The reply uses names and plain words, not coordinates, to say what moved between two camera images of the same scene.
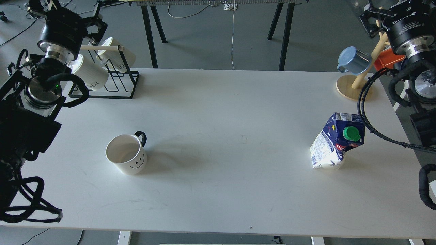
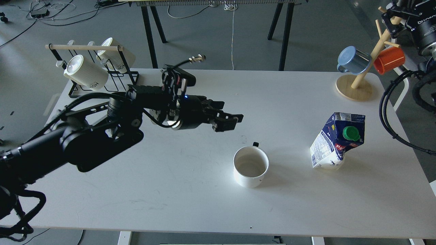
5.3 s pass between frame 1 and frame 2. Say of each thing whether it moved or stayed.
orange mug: stayed
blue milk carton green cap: stayed
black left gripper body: moved
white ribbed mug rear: stayed
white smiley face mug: moved
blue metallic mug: stayed
